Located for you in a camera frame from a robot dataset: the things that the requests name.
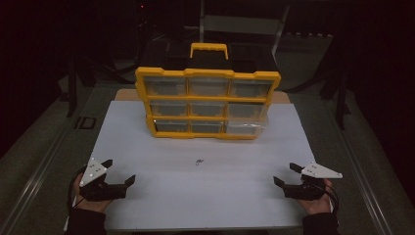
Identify person's right hand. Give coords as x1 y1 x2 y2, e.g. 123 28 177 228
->
295 178 335 216

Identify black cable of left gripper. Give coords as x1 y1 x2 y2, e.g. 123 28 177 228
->
67 165 88 211

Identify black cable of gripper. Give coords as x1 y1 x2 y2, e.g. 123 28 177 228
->
311 181 341 217
67 165 88 211

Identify metal floor rail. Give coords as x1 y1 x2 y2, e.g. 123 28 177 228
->
0 128 70 235
326 97 394 235

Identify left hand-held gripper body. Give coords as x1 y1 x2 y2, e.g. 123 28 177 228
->
78 157 128 203

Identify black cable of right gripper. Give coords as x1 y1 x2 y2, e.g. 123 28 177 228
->
311 181 341 217

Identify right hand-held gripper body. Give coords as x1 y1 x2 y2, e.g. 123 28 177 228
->
283 162 344 201

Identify person's left hand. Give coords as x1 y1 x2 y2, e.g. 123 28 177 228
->
71 172 114 213

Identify set of clear closed drawers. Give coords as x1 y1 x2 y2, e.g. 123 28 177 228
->
143 75 274 134

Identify black stand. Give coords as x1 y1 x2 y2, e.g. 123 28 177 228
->
335 73 352 131
66 58 80 118

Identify pulled-out clear plastic drawer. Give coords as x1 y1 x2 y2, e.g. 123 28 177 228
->
224 118 270 137

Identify yellow black organizer case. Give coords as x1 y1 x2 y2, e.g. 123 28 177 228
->
134 42 282 141

